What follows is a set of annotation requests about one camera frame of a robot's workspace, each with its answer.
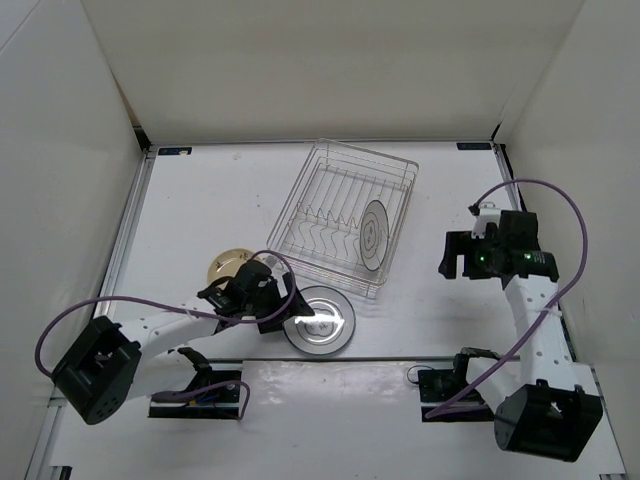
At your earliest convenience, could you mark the right corner label sticker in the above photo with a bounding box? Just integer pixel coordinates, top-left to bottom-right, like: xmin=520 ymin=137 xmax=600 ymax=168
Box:
xmin=456 ymin=142 xmax=492 ymax=151

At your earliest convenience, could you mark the wire dish rack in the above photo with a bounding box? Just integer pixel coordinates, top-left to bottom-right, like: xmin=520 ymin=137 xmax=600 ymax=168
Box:
xmin=267 ymin=139 xmax=419 ymax=298

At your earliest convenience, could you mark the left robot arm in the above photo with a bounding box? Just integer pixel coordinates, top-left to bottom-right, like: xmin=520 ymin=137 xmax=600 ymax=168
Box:
xmin=52 ymin=259 xmax=314 ymax=425

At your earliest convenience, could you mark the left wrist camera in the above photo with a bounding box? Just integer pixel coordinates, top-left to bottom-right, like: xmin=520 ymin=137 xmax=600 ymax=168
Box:
xmin=261 ymin=254 xmax=279 ymax=269

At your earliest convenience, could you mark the white plate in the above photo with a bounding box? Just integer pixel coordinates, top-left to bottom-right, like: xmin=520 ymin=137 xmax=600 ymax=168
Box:
xmin=359 ymin=200 xmax=390 ymax=272
xmin=283 ymin=285 xmax=356 ymax=356

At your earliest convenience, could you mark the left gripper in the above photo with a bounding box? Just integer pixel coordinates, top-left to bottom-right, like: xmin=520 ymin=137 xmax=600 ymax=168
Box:
xmin=243 ymin=271 xmax=313 ymax=333

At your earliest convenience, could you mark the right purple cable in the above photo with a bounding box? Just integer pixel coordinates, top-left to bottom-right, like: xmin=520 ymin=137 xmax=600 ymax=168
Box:
xmin=425 ymin=178 xmax=589 ymax=419

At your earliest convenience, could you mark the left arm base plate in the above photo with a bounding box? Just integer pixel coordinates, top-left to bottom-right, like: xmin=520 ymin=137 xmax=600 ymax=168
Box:
xmin=148 ymin=363 xmax=244 ymax=420

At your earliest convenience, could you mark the right aluminium frame rail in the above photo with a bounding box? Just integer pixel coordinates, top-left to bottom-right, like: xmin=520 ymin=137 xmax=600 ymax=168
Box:
xmin=493 ymin=142 xmax=628 ymax=479

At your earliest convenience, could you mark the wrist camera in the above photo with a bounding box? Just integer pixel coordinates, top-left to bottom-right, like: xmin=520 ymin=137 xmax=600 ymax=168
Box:
xmin=261 ymin=254 xmax=279 ymax=269
xmin=468 ymin=201 xmax=502 ymax=239

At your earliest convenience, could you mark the left corner label sticker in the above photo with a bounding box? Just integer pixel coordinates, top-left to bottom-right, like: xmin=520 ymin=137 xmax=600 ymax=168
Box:
xmin=157 ymin=147 xmax=192 ymax=156

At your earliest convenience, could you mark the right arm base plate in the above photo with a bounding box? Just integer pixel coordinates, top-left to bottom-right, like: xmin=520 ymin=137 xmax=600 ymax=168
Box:
xmin=406 ymin=347 xmax=500 ymax=423

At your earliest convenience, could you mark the left aluminium frame rail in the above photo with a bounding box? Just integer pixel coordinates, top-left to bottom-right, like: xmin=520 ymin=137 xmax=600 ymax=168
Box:
xmin=24 ymin=147 xmax=155 ymax=479

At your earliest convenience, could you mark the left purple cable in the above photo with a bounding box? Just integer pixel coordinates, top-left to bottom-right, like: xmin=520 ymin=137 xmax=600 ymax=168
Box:
xmin=37 ymin=250 xmax=297 ymax=420

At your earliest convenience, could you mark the cream floral plate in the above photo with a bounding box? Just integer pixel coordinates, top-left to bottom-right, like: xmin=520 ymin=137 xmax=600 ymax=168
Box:
xmin=206 ymin=248 xmax=254 ymax=285

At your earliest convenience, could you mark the corner label sticker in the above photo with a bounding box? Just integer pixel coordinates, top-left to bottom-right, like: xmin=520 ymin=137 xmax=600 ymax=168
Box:
xmin=157 ymin=147 xmax=192 ymax=156
xmin=456 ymin=142 xmax=492 ymax=151

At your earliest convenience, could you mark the purple cable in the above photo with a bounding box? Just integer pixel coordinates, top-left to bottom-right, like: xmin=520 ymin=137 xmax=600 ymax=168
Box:
xmin=37 ymin=250 xmax=297 ymax=420
xmin=425 ymin=178 xmax=589 ymax=419

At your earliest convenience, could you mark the aluminium frame rail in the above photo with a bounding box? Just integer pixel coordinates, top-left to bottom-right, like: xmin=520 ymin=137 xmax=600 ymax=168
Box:
xmin=493 ymin=142 xmax=628 ymax=479
xmin=24 ymin=147 xmax=155 ymax=479

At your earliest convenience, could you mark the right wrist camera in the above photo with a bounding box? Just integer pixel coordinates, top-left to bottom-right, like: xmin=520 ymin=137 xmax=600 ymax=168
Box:
xmin=468 ymin=201 xmax=502 ymax=239

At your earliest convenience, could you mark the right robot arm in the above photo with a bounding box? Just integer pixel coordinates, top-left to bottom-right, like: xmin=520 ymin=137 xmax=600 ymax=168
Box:
xmin=438 ymin=203 xmax=603 ymax=462

